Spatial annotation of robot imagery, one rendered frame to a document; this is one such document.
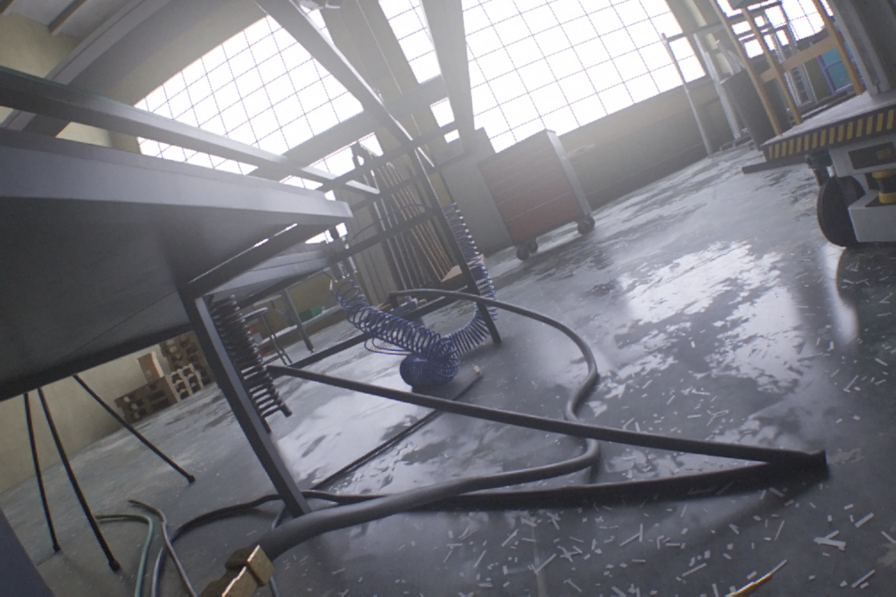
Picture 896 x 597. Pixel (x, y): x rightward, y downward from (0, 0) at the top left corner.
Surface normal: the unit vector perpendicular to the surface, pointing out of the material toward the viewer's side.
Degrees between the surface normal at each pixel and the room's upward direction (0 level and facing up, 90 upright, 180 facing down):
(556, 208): 90
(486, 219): 90
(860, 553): 0
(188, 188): 90
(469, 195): 90
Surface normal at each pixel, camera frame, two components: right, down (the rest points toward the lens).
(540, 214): -0.40, 0.21
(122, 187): 0.91, -0.41
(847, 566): -0.42, -0.91
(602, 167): -0.07, 0.07
